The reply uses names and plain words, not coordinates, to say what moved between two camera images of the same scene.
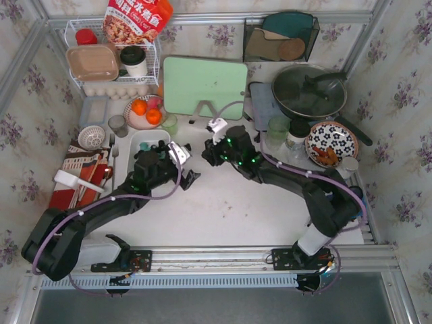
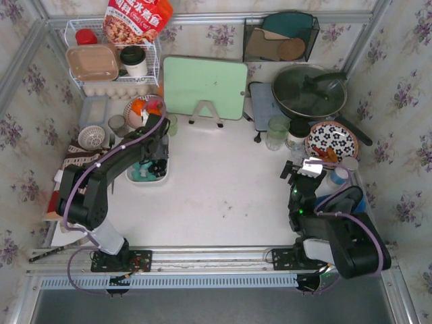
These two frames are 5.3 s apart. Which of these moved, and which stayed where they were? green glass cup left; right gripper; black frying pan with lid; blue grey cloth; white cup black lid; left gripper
Moved: right gripper; left gripper
Stayed: green glass cup left; black frying pan with lid; blue grey cloth; white cup black lid
